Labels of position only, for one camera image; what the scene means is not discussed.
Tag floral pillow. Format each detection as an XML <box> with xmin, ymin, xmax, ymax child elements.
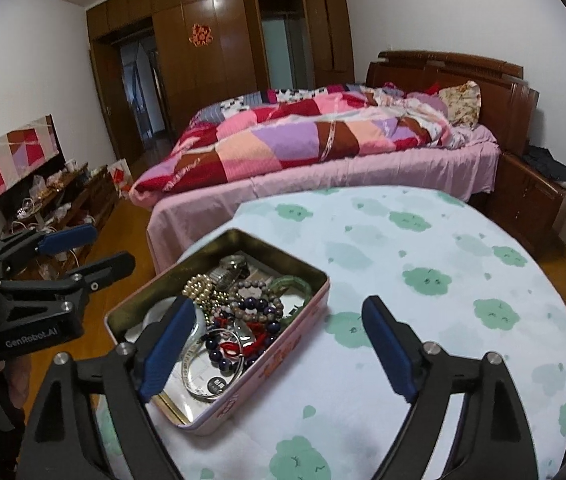
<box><xmin>437</xmin><ymin>80</ymin><xmax>482</xmax><ymax>129</ymax></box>

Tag dark bead bracelet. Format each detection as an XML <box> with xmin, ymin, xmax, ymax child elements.
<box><xmin>203</xmin><ymin>296</ymin><xmax>285</xmax><ymax>379</ymax></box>

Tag green bangle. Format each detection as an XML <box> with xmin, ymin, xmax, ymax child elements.
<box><xmin>267</xmin><ymin>275</ymin><xmax>312</xmax><ymax>322</ymax></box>

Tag pile of cabinet clutter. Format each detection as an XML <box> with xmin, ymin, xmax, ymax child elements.
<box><xmin>13</xmin><ymin>160</ymin><xmax>94</xmax><ymax>227</ymax></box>

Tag pink tin box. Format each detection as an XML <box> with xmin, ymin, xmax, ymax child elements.
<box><xmin>104</xmin><ymin>228</ymin><xmax>330</xmax><ymax>429</ymax></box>

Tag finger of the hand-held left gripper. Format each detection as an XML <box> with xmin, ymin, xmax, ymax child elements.
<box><xmin>0</xmin><ymin>224</ymin><xmax>98</xmax><ymax>279</ymax></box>
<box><xmin>0</xmin><ymin>251</ymin><xmax>137</xmax><ymax>312</ymax></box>

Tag gold bead necklace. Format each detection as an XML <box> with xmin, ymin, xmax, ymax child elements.
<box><xmin>182</xmin><ymin>272</ymin><xmax>237</xmax><ymax>314</ymax></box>

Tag round table with green-patterned cloth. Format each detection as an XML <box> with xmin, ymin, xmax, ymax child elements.
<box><xmin>95</xmin><ymin>185</ymin><xmax>566</xmax><ymax>480</ymax></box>

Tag red string bracelet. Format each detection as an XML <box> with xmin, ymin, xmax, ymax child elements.
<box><xmin>213</xmin><ymin>310</ymin><xmax>277</xmax><ymax>366</ymax></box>

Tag wooden bed headboard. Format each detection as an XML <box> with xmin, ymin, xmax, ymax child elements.
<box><xmin>365</xmin><ymin>50</ymin><xmax>541</xmax><ymax>161</ymax></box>

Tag silver bangle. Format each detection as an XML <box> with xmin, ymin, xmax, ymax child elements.
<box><xmin>182</xmin><ymin>329</ymin><xmax>260</xmax><ymax>402</ymax></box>

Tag dark clothes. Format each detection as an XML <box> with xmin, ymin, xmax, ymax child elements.
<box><xmin>522</xmin><ymin>144</ymin><xmax>566</xmax><ymax>187</ymax></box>

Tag printed paper sheet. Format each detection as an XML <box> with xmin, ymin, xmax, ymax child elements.
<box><xmin>158</xmin><ymin>355</ymin><xmax>199</xmax><ymax>407</ymax></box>

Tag white and red bag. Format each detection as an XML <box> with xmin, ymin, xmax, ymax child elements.
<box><xmin>107</xmin><ymin>158</ymin><xmax>134</xmax><ymax>196</ymax></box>

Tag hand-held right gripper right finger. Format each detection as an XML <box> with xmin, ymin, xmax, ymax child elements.
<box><xmin>361</xmin><ymin>295</ymin><xmax>536</xmax><ymax>480</ymax></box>

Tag grey brown bead bracelet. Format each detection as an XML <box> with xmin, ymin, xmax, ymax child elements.
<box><xmin>233</xmin><ymin>280</ymin><xmax>285</xmax><ymax>322</ymax></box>

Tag patchwork cloth cover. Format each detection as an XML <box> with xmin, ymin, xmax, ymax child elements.
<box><xmin>0</xmin><ymin>114</ymin><xmax>62</xmax><ymax>204</ymax></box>

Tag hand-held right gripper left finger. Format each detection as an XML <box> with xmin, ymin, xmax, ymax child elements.
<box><xmin>15</xmin><ymin>295</ymin><xmax>197</xmax><ymax>480</ymax></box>

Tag wooden nightstand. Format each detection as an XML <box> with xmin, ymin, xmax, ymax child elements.
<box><xmin>493</xmin><ymin>150</ymin><xmax>566</xmax><ymax>257</ymax></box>

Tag red paper decoration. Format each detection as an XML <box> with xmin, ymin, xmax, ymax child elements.
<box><xmin>188</xmin><ymin>22</ymin><xmax>215</xmax><ymax>47</ymax></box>

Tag patchwork quilt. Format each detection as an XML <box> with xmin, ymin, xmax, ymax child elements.
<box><xmin>129</xmin><ymin>82</ymin><xmax>464</xmax><ymax>207</ymax></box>

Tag wooden low cabinet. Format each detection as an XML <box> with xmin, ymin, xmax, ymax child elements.
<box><xmin>0</xmin><ymin>162</ymin><xmax>124</xmax><ymax>281</ymax></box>

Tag silver watch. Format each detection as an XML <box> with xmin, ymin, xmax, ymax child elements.
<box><xmin>209</xmin><ymin>255</ymin><xmax>250</xmax><ymax>287</ymax></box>

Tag bed with patchwork quilt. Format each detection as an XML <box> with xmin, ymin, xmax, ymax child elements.
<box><xmin>147</xmin><ymin>125</ymin><xmax>502</xmax><ymax>277</ymax></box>

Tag brown wooden wardrobe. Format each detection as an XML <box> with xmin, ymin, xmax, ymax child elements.
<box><xmin>85</xmin><ymin>0</ymin><xmax>357</xmax><ymax>162</ymax></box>

